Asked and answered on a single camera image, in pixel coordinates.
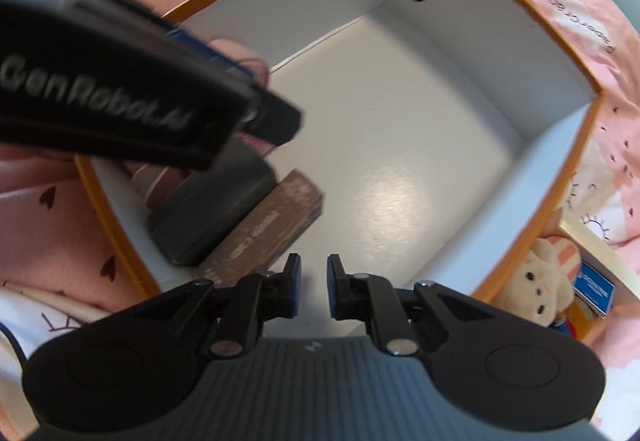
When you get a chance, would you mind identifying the black cable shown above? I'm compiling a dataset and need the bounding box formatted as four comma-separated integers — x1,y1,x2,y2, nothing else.
0,321,28,367

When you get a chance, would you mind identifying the pink wallet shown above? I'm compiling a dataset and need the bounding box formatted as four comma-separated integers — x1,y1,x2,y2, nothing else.
132,163,198,209

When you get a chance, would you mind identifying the orange plush doll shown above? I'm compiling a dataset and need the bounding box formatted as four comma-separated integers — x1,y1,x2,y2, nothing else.
550,301,601,339

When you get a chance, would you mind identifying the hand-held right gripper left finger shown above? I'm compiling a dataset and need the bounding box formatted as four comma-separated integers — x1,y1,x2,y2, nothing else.
135,252,303,357

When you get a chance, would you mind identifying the red card box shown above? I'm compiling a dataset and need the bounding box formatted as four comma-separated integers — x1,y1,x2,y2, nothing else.
197,169,326,289

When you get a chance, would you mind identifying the dark grey box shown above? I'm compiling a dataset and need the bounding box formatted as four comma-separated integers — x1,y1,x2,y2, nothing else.
147,141,278,267

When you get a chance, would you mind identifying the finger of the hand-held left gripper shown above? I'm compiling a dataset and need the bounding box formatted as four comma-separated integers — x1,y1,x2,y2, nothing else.
167,28,268,86
245,91,304,142

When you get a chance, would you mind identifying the long white box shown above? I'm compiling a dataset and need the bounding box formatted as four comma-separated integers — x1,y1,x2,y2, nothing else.
560,216,640,322

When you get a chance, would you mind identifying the orange cardboard box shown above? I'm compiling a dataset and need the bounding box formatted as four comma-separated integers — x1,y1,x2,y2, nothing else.
75,0,606,302

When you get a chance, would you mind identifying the cream bunny plush toy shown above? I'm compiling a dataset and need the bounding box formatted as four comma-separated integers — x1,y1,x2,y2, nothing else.
497,236,581,327

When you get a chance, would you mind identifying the pink zip pouch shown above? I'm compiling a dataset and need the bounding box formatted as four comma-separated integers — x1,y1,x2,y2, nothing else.
207,38,273,156

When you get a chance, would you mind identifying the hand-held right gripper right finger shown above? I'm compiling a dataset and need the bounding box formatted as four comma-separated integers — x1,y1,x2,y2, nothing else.
326,253,488,356

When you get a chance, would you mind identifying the blue tag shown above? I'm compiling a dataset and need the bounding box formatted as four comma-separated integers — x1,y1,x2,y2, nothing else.
572,261,617,317

